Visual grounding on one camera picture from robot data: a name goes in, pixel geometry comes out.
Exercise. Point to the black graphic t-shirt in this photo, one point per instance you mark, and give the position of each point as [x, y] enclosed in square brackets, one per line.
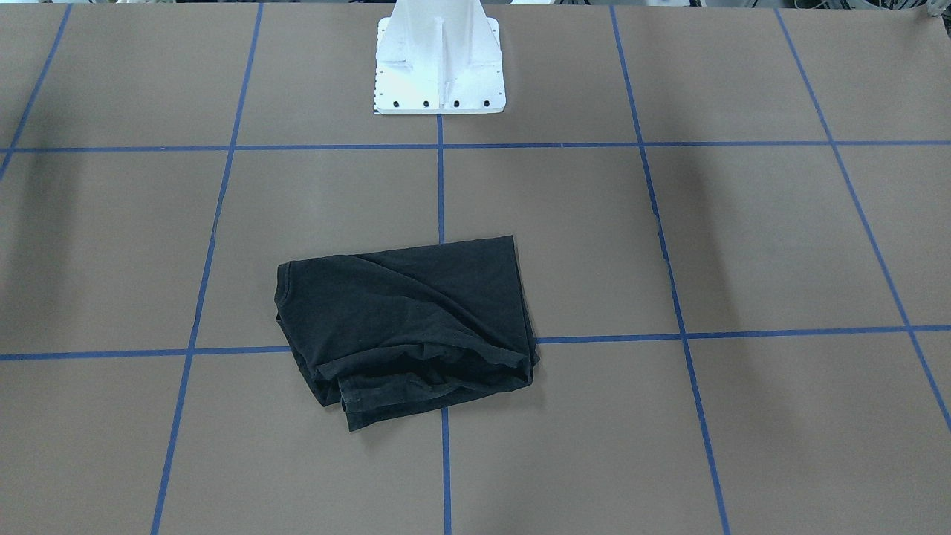
[403, 332]

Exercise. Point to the white camera mast with base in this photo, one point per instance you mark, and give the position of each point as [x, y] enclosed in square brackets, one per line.
[439, 57]

